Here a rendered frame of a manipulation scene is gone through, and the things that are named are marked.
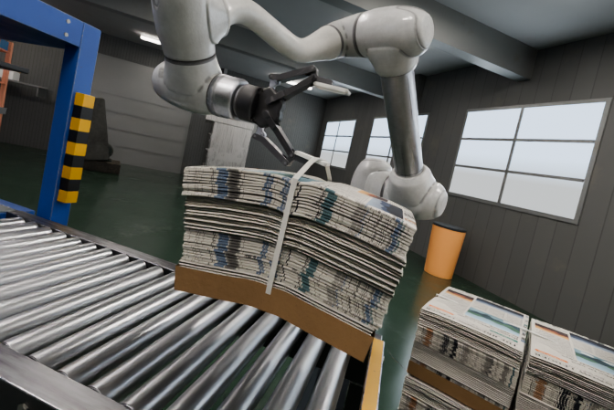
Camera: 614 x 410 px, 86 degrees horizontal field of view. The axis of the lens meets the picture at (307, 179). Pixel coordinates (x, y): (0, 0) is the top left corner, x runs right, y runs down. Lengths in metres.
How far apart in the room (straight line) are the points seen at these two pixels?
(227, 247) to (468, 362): 0.85
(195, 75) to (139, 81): 9.81
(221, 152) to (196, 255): 7.31
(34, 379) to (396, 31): 1.02
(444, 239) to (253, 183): 4.56
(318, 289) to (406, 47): 0.69
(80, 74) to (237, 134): 6.41
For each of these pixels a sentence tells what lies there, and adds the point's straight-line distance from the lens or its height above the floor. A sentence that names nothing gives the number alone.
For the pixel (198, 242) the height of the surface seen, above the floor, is 1.03.
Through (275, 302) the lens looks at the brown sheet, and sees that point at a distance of 0.58.
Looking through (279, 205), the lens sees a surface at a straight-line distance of 0.54.
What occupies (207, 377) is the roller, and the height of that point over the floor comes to 0.80.
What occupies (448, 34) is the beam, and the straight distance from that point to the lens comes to 4.60.
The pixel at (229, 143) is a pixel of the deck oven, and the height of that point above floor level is 1.18.
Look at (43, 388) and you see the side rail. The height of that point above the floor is 0.80.
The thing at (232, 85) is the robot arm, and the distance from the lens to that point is 0.70.
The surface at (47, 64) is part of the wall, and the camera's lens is 11.04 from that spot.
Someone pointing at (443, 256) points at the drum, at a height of 0.31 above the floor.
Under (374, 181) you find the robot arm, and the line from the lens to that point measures 1.35.
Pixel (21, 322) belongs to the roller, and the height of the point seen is 0.79.
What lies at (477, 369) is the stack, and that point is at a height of 0.72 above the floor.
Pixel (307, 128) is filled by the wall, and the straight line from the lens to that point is 11.08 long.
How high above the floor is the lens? 1.21
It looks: 3 degrees down
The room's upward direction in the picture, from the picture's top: 12 degrees clockwise
